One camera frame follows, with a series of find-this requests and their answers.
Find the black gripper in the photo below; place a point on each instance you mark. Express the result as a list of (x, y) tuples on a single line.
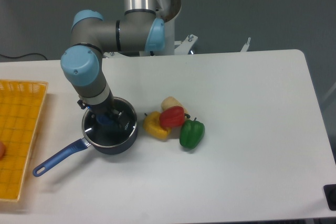
[(107, 106)]

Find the orange object in basket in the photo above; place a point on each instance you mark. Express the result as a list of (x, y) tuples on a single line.
[(2, 149)]

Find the green toy bell pepper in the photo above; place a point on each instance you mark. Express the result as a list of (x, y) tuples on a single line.
[(192, 132)]

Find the black table corner socket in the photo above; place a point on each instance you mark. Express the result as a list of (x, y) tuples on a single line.
[(330, 194)]

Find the yellow woven basket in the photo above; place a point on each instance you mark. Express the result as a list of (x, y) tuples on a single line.
[(21, 105)]

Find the glass pot lid blue knob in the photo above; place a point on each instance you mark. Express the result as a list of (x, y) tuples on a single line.
[(108, 136)]

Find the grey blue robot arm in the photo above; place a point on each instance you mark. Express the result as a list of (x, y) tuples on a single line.
[(91, 37)]

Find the yellow toy bell pepper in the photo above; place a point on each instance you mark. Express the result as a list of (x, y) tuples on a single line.
[(151, 125)]

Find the dark blue saucepan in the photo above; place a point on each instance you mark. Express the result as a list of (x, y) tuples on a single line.
[(76, 146)]

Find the beige toy bread roll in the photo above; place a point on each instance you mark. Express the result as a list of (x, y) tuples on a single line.
[(170, 102)]

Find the red toy bell pepper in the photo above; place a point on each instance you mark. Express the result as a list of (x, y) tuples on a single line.
[(173, 117)]

